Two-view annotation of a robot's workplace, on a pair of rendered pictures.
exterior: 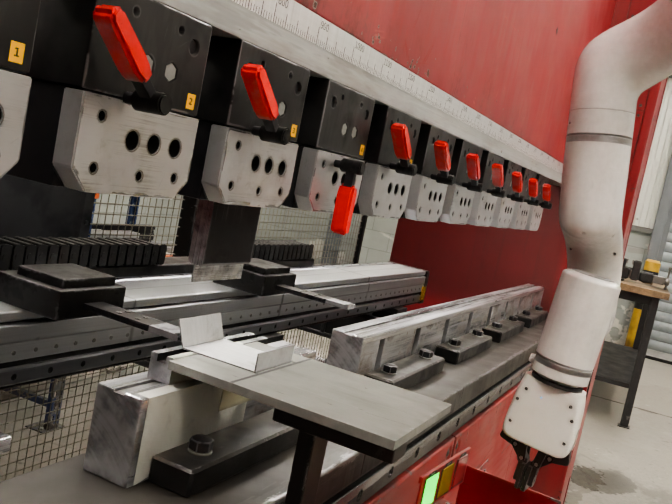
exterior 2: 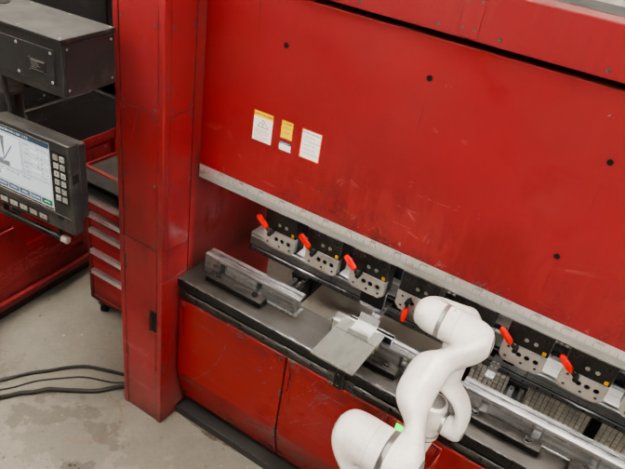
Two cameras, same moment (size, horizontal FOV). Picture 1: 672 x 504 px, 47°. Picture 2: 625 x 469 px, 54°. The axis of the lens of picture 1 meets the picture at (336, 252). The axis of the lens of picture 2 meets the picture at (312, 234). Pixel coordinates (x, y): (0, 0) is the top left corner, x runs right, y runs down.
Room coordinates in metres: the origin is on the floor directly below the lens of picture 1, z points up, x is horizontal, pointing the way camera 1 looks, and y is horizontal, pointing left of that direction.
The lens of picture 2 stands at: (0.69, -1.77, 2.57)
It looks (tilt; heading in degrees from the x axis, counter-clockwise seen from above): 32 degrees down; 92
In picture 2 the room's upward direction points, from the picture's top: 10 degrees clockwise
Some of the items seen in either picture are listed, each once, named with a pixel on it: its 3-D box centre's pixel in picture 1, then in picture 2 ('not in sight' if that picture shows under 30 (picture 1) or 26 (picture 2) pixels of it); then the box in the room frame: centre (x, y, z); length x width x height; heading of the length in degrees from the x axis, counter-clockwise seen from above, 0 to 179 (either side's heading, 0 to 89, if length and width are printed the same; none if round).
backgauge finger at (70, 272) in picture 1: (106, 302); (386, 302); (0.96, 0.27, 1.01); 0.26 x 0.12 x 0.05; 65
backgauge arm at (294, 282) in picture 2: not in sight; (313, 273); (0.63, 0.66, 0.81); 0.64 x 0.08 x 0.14; 65
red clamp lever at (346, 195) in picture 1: (342, 196); (405, 309); (1.00, 0.01, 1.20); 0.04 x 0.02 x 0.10; 65
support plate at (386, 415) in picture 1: (314, 387); (348, 344); (0.82, -0.01, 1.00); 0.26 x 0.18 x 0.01; 65
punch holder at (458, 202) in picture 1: (447, 180); (588, 369); (1.59, -0.19, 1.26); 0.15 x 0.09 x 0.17; 155
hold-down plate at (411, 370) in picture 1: (406, 372); (498, 428); (1.41, -0.17, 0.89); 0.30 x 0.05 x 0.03; 155
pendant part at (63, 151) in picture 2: not in sight; (37, 167); (-0.43, 0.13, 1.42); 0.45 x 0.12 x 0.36; 160
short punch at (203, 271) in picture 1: (224, 240); (372, 299); (0.88, 0.13, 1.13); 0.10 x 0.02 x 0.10; 155
